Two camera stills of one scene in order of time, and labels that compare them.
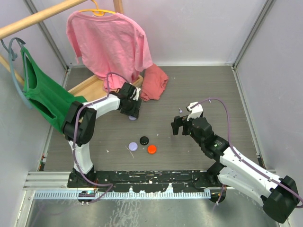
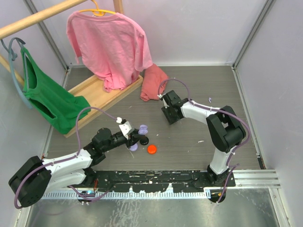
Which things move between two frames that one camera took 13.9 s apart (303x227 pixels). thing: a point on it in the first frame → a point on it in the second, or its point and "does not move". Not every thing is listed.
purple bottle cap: (132, 118) → (143, 129)
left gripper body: (132, 108) → (129, 141)
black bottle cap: (144, 140) does not move
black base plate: (146, 181) does not move
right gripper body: (187, 125) → (170, 115)
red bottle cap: (151, 149) does not move
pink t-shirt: (113, 44) does not move
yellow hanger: (98, 12) does not move
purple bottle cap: (133, 146) does not move
